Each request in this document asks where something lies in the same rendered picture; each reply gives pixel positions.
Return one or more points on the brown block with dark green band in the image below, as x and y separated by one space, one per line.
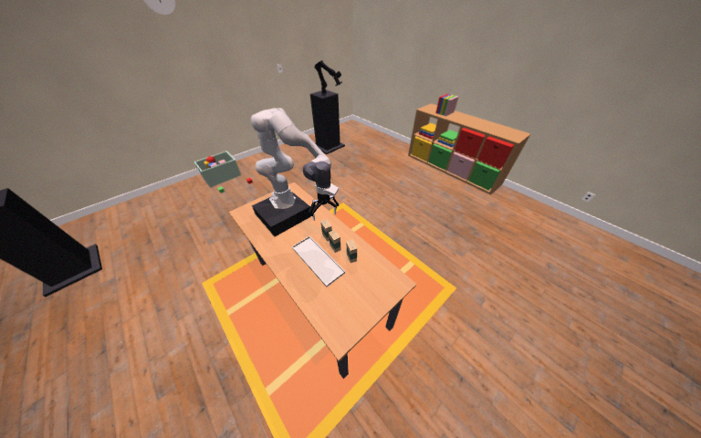
326 228
334 241
352 251

